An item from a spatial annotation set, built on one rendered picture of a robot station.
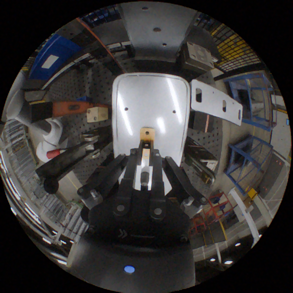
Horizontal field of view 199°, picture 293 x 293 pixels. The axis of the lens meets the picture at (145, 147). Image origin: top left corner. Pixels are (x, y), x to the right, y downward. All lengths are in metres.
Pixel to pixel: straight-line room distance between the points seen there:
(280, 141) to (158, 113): 7.81
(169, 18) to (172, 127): 0.27
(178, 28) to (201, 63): 0.11
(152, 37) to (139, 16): 0.07
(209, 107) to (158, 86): 0.17
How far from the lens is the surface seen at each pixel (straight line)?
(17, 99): 0.50
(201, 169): 0.25
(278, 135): 7.81
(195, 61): 0.26
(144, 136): 0.21
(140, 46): 0.27
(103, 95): 0.63
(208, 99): 0.30
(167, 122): 0.24
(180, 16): 0.21
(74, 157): 0.20
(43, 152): 0.86
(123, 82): 0.26
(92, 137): 0.21
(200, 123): 0.30
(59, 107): 0.18
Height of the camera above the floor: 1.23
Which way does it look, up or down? 67 degrees down
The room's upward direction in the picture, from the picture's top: 173 degrees counter-clockwise
